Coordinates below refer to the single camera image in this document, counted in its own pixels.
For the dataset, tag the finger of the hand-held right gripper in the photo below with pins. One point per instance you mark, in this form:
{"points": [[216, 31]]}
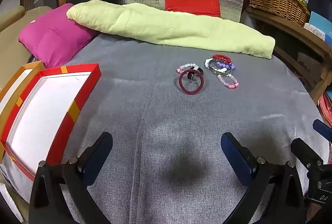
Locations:
{"points": [[302, 148], [321, 128]]}

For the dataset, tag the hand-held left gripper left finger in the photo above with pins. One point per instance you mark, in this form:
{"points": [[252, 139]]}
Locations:
{"points": [[98, 159]]}

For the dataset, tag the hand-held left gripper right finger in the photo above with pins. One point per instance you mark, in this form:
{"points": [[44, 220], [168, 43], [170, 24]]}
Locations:
{"points": [[234, 159]]}

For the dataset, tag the red cardboard box tray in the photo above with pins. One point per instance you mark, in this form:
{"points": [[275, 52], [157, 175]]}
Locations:
{"points": [[44, 115]]}

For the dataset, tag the orange cardboard box tray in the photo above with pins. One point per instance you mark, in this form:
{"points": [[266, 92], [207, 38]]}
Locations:
{"points": [[13, 83]]}

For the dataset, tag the wooden shelf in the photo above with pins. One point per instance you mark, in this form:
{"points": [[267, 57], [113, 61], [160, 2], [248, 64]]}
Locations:
{"points": [[293, 31]]}

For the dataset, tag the magenta pillow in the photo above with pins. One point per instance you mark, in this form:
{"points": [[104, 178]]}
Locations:
{"points": [[51, 37]]}

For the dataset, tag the wicker basket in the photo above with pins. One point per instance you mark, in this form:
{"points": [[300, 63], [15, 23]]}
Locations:
{"points": [[280, 3]]}

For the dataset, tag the light green folded blanket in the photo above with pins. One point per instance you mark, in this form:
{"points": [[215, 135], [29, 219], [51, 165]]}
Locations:
{"points": [[168, 26]]}

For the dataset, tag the red cushion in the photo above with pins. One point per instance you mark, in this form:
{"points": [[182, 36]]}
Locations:
{"points": [[192, 4]]}

